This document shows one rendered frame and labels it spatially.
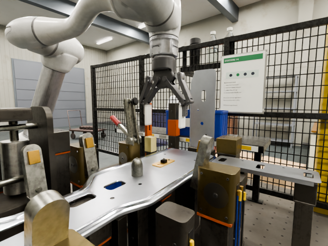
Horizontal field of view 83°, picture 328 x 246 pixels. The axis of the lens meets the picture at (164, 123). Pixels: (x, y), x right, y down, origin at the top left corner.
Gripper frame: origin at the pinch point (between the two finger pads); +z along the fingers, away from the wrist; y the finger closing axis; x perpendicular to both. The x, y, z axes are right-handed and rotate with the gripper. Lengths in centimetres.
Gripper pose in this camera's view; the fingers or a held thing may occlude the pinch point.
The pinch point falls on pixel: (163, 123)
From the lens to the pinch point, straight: 60.1
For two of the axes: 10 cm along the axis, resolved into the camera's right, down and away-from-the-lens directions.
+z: 0.0, 9.9, 1.1
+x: 5.9, -0.9, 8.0
